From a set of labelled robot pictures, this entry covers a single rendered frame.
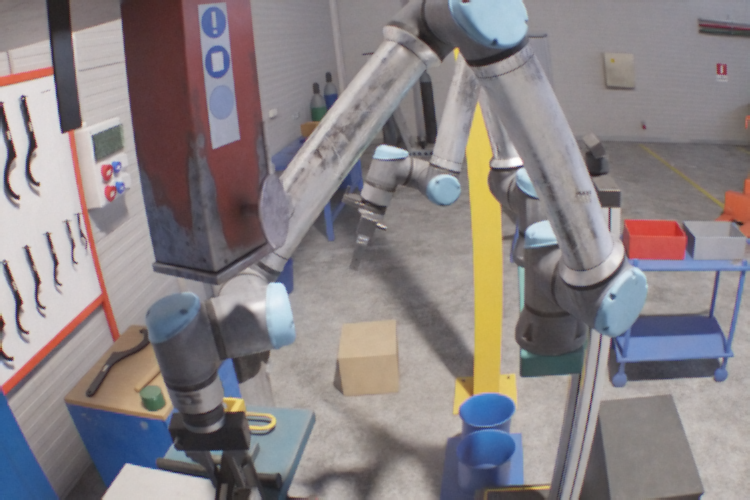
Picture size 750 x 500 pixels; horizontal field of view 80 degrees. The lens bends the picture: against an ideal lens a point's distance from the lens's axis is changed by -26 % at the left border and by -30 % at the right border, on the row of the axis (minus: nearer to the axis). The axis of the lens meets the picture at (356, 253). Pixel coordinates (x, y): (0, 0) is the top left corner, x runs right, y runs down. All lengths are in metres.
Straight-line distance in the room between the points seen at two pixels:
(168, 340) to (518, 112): 0.61
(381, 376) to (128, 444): 1.86
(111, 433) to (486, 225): 2.12
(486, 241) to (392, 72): 2.22
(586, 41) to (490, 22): 10.58
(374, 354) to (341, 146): 2.76
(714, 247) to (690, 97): 8.89
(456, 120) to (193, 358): 1.03
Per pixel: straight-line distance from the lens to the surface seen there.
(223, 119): 0.58
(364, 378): 3.68
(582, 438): 1.69
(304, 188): 0.91
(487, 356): 3.39
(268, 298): 0.81
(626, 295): 1.10
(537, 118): 0.90
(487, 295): 3.20
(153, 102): 0.59
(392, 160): 1.68
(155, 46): 0.58
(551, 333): 1.28
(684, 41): 12.17
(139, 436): 2.37
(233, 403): 1.87
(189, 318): 0.79
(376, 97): 0.92
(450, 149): 1.58
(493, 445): 2.81
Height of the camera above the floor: 2.14
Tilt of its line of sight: 21 degrees down
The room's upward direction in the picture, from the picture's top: 7 degrees counter-clockwise
